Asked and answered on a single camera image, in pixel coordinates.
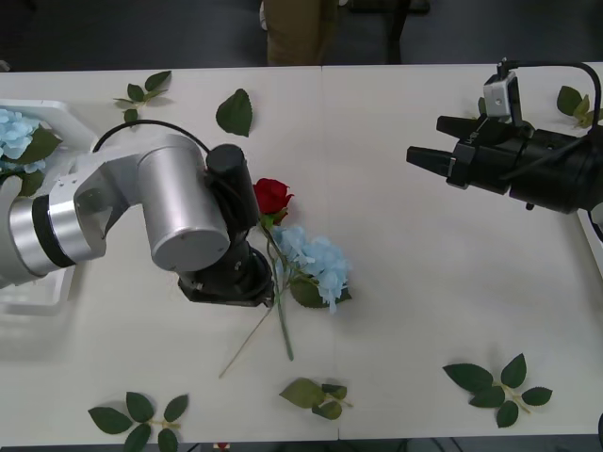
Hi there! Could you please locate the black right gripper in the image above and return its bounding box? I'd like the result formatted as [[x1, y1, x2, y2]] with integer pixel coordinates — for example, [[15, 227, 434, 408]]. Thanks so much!
[[407, 114, 536, 195]]

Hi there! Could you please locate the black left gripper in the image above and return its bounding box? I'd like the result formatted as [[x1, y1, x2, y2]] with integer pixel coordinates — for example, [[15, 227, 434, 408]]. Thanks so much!
[[177, 261, 275, 309]]

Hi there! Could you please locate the pale blue flower with stem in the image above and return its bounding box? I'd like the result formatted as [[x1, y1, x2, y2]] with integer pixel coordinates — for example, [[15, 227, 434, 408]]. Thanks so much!
[[0, 107, 63, 199], [219, 224, 353, 378]]

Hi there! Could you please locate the red rose with long stem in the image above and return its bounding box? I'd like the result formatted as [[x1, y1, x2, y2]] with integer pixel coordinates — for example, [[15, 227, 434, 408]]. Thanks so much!
[[253, 177, 296, 363]]

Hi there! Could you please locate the single large green leaf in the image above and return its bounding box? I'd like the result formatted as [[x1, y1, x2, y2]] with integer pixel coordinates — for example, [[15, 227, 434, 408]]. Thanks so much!
[[215, 88, 254, 138]]

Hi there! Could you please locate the person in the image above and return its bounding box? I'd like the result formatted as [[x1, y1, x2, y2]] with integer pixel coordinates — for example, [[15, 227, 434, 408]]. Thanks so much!
[[260, 0, 341, 66]]

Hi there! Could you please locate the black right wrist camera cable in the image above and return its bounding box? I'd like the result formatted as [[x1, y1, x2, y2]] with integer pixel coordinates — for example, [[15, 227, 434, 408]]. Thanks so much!
[[497, 58, 603, 126]]

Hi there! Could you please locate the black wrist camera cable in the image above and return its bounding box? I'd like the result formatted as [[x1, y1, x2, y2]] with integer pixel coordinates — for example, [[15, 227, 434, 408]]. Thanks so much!
[[91, 121, 213, 154], [497, 58, 603, 126]]

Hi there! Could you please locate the black left wrist camera cable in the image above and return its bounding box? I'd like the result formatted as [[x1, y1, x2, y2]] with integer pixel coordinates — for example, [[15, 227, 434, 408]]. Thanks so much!
[[91, 121, 213, 154]]

